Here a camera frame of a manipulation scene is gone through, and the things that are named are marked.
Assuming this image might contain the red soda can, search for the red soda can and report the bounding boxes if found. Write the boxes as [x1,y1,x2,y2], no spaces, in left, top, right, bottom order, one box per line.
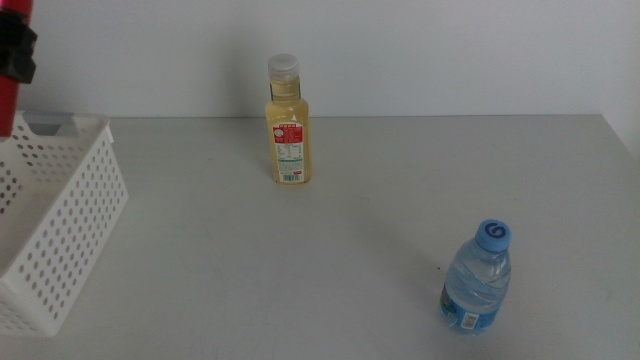
[0,0,34,139]

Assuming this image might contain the yellow juice bottle red label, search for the yellow juice bottle red label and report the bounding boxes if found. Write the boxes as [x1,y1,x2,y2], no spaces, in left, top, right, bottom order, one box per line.
[264,53,312,186]

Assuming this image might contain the clear water bottle blue cap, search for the clear water bottle blue cap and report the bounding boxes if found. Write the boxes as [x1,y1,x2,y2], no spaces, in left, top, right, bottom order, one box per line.
[439,218,513,335]

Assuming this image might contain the white perforated plastic basket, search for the white perforated plastic basket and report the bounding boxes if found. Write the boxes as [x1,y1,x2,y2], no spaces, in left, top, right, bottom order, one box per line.
[0,110,130,338]

